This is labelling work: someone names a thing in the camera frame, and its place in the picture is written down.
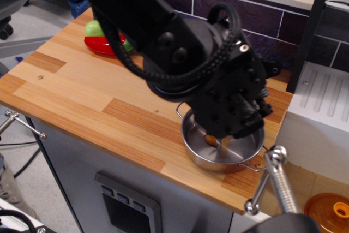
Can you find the red toy chili pepper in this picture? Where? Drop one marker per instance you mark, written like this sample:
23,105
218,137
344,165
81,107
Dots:
102,46

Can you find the stainless steel pot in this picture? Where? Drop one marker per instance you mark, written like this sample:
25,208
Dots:
220,155

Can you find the black vertical post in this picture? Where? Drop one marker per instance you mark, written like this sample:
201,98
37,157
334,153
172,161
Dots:
305,44

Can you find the office chair base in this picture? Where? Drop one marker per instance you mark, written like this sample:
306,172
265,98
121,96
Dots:
6,28

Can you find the green toy apple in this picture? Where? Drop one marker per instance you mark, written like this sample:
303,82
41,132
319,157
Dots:
93,29

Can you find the white toy sink drainer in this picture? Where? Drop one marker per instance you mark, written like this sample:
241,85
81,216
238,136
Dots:
322,96

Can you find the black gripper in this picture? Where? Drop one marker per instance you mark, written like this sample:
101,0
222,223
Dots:
233,102

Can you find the grey toy oven panel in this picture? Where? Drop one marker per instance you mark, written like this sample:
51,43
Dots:
128,209

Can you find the silver clamp handle left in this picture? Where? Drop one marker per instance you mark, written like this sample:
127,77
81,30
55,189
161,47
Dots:
15,117

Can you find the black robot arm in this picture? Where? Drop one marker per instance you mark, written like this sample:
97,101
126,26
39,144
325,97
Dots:
209,65

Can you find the orange plastic lid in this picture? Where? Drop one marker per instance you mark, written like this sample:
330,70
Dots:
329,210

